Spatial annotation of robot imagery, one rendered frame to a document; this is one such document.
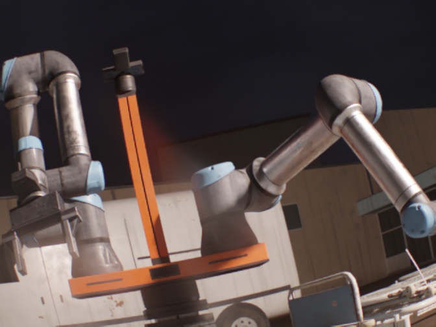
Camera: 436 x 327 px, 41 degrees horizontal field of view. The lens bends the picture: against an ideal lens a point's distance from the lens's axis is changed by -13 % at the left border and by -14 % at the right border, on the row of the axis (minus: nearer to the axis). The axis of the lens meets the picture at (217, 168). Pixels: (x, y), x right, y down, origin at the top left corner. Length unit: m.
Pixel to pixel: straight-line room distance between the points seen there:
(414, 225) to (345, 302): 1.56
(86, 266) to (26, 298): 6.39
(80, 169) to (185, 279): 0.39
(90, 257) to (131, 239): 6.80
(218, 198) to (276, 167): 0.17
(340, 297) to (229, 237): 1.32
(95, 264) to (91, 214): 0.14
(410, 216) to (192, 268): 0.59
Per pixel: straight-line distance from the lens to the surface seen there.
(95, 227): 1.67
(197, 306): 1.62
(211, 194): 1.68
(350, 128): 1.44
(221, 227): 1.66
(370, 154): 1.41
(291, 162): 1.71
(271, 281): 9.08
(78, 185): 1.49
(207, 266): 1.63
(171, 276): 1.62
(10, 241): 1.34
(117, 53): 1.84
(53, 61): 1.73
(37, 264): 8.10
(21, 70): 1.72
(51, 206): 1.32
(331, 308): 2.98
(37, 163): 1.40
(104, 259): 1.65
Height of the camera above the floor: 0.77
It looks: 12 degrees up
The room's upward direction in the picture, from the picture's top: 13 degrees counter-clockwise
